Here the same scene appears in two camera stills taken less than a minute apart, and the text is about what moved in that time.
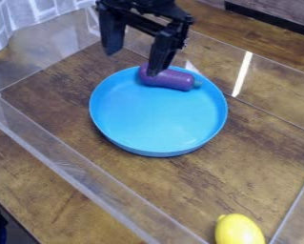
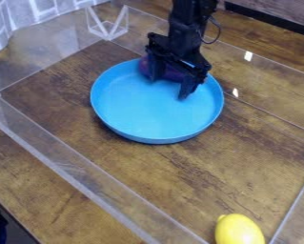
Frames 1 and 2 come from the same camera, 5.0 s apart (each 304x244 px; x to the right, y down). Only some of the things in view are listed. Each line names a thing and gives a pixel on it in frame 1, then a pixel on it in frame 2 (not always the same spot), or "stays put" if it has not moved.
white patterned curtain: (14, 14) stays put
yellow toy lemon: (237, 229) stays put
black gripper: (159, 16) to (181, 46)
